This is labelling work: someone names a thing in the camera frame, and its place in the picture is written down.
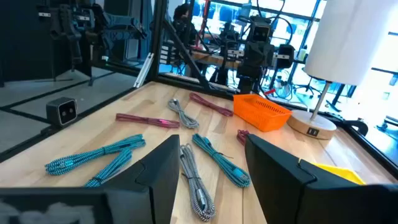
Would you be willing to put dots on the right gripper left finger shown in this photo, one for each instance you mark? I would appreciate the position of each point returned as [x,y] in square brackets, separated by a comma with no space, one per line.
[152,186]

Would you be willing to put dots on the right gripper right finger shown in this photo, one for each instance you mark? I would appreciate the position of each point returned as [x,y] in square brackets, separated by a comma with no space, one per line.
[273,180]

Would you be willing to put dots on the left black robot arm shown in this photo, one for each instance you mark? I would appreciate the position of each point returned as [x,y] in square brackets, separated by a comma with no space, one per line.
[248,85]

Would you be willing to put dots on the black background robot arm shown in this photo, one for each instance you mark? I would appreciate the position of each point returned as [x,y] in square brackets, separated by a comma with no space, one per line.
[66,28]
[121,29]

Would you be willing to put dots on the wooden background table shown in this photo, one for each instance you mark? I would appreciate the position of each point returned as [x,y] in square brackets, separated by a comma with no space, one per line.
[211,58]

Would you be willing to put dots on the orange plastic basket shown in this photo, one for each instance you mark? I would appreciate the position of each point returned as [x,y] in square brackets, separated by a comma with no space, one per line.
[258,113]

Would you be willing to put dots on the yellow plastic basket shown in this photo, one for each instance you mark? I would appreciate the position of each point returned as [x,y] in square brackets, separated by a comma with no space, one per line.
[345,174]

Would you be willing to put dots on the person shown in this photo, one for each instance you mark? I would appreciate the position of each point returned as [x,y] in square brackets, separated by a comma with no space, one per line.
[182,18]

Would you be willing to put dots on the white shade wooden table lamp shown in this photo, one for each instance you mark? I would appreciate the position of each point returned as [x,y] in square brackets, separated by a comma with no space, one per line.
[348,37]

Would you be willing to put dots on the white aluminium bar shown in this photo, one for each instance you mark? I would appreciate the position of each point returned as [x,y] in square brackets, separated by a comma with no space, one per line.
[144,70]

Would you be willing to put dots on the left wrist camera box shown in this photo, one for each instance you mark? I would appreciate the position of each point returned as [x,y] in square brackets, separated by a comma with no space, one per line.
[261,31]

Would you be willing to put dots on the black frame clamp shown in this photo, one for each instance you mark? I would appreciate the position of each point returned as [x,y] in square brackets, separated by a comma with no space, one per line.
[357,126]

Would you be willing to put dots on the table-level camera box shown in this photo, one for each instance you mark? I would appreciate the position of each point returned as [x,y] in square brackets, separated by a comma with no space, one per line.
[62,110]

